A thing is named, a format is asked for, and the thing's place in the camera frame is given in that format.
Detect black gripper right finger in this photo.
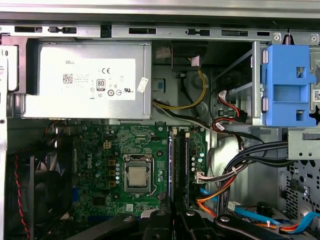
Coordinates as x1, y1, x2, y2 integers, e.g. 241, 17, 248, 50
174, 199, 288, 240

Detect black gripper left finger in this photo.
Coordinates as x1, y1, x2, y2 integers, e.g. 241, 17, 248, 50
67, 196, 175, 240

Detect RAM stick with blue label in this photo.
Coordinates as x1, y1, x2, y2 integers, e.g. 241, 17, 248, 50
168, 128, 175, 213

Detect silver CPU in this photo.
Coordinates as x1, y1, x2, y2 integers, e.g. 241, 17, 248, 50
127, 166, 148, 187

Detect green motherboard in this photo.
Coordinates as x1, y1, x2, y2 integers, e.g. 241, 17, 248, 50
71, 123, 210, 222

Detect black case fan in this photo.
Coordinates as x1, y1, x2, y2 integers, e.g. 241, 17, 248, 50
28, 154, 75, 226

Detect silver drive cage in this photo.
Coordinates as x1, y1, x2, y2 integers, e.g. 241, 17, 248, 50
212, 32, 320, 161

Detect grey power supply unit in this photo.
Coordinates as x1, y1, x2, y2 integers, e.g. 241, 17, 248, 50
22, 41, 153, 120

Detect blue plastic drive latch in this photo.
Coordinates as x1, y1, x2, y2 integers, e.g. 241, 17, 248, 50
259, 44, 318, 127

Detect black PC case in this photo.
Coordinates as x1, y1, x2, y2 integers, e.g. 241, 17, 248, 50
0, 0, 320, 240

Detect orange yellow red wires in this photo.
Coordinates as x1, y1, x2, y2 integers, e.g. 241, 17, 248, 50
196, 198, 302, 234

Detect blue flat data cable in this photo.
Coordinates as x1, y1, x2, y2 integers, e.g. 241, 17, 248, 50
198, 186, 220, 202
234, 206, 320, 235

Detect wire bundle with white plug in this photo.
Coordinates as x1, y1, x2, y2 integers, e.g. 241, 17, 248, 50
194, 159, 251, 186

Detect black cable bundle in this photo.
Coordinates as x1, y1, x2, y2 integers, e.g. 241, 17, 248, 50
212, 129, 320, 218

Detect red black wire plug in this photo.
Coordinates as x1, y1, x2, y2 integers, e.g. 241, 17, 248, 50
209, 88, 249, 131

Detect yellow black power wires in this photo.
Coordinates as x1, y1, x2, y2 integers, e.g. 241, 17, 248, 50
151, 69, 209, 112

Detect red black twisted wire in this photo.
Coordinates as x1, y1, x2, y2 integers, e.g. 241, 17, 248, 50
13, 153, 31, 240

